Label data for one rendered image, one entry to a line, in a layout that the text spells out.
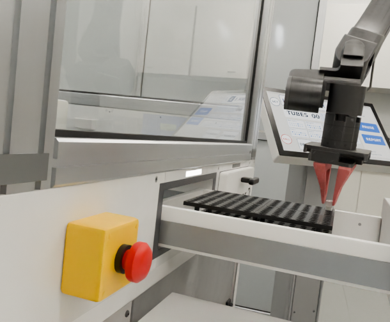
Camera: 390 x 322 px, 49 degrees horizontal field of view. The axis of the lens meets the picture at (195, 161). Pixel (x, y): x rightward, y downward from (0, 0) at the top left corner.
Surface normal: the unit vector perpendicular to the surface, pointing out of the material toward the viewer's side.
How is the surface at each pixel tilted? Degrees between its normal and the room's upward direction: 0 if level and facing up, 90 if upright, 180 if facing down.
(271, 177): 90
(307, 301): 90
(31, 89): 90
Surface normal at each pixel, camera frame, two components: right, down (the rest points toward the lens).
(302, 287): 0.33, 0.11
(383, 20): -0.07, -0.55
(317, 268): -0.33, 0.03
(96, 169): 0.94, 0.13
